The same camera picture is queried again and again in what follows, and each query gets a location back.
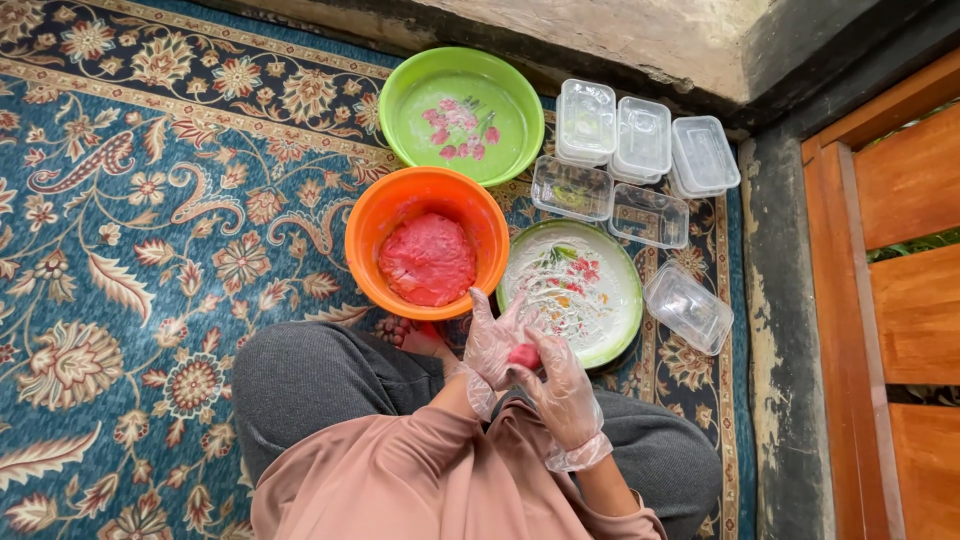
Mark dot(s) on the person's pink garment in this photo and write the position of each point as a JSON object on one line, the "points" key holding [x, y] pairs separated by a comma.
{"points": [[420, 480]]}

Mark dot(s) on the person's grey trousers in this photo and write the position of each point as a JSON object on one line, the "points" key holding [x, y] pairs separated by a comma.
{"points": [[315, 382]]}

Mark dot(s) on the orange plastic basin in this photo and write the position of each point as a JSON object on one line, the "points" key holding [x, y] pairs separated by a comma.
{"points": [[390, 202]]}

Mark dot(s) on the brown wooden door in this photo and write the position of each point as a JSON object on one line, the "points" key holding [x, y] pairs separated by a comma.
{"points": [[911, 300]]}

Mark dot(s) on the small pink dough ball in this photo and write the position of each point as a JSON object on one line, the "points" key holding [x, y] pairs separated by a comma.
{"points": [[525, 357]]}

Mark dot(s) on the person's left hand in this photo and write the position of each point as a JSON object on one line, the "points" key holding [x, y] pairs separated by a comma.
{"points": [[489, 345]]}

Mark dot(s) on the green plastic basin flower print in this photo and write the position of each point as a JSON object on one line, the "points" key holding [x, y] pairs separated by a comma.
{"points": [[461, 82]]}

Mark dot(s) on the clear plastic food container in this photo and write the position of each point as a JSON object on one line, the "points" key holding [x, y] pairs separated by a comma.
{"points": [[649, 216], [688, 307], [571, 189]]}

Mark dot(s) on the person's right hand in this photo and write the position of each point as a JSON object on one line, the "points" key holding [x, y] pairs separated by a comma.
{"points": [[562, 397]]}

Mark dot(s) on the stack of clear plastic containers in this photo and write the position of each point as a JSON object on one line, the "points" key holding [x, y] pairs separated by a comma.
{"points": [[587, 120], [642, 139]]}

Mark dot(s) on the pink dough mass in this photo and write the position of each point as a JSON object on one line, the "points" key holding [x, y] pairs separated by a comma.
{"points": [[427, 259]]}

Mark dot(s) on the green-rimmed floral floury plate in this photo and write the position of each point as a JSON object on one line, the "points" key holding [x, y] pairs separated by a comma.
{"points": [[592, 292]]}

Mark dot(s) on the person's bare foot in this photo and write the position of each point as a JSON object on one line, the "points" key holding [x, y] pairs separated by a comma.
{"points": [[424, 339]]}

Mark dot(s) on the blue floral patterned carpet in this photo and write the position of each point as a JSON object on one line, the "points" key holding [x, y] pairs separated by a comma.
{"points": [[150, 225]]}

